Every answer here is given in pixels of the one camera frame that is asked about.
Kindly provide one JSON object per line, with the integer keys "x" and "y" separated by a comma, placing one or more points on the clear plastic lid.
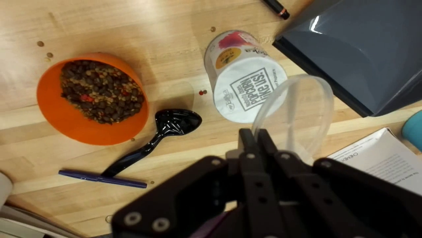
{"x": 297, "y": 116}

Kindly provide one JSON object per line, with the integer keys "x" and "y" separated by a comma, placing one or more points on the orange bowl with grains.
{"x": 96, "y": 99}

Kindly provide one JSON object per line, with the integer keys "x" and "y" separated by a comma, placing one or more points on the black plastic spoon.
{"x": 172, "y": 122}

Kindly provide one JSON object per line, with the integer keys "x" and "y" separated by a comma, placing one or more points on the black marker pen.
{"x": 278, "y": 9}

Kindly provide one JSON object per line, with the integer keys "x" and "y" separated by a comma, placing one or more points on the white paper can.
{"x": 242, "y": 76}

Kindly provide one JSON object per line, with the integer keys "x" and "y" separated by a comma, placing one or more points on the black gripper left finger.
{"x": 250, "y": 156}

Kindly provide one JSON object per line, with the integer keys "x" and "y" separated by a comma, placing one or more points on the dark blue pen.
{"x": 97, "y": 178}

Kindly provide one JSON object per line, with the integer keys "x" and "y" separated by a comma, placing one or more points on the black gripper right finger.
{"x": 266, "y": 145}

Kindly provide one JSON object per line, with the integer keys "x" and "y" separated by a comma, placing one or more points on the white printed paper sheet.
{"x": 384, "y": 157}

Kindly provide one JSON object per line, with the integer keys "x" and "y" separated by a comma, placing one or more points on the teal cup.
{"x": 412, "y": 130}

